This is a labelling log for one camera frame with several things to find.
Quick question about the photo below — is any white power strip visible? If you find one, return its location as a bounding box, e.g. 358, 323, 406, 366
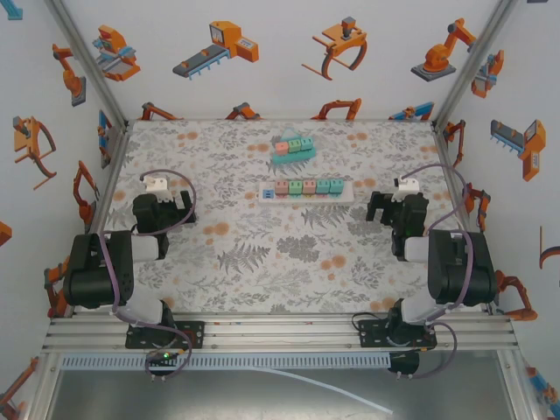
257, 180, 355, 207

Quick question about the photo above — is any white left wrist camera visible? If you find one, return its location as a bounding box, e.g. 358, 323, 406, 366
140, 173, 170, 203

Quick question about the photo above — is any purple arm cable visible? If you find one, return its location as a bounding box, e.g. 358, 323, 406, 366
401, 163, 477, 380
99, 169, 198, 382

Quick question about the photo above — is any aluminium corner post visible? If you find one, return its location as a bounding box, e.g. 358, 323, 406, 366
45, 0, 131, 129
431, 0, 521, 129

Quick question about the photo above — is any white plastic tube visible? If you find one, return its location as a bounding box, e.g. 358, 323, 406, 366
261, 366, 395, 415

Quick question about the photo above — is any circuit board with green light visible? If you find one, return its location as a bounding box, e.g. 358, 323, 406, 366
145, 348, 179, 374

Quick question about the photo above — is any floral table mat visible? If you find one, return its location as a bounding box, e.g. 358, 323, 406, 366
72, 118, 489, 314

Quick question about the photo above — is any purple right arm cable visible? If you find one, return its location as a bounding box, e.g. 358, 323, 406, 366
401, 163, 477, 380

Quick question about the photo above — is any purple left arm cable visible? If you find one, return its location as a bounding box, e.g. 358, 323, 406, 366
99, 169, 198, 382

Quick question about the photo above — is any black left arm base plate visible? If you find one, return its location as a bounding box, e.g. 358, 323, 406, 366
125, 319, 207, 350

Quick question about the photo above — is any white slotted cable duct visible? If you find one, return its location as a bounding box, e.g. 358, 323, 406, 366
59, 354, 391, 370

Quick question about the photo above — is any teal power strip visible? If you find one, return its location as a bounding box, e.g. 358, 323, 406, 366
268, 128, 318, 167

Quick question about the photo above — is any black controller box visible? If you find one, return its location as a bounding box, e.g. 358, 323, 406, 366
386, 349, 421, 378

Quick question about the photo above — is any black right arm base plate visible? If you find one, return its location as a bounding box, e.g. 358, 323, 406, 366
358, 318, 438, 350

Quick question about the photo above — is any aluminium frame rail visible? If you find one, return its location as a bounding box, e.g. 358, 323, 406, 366
41, 311, 520, 352

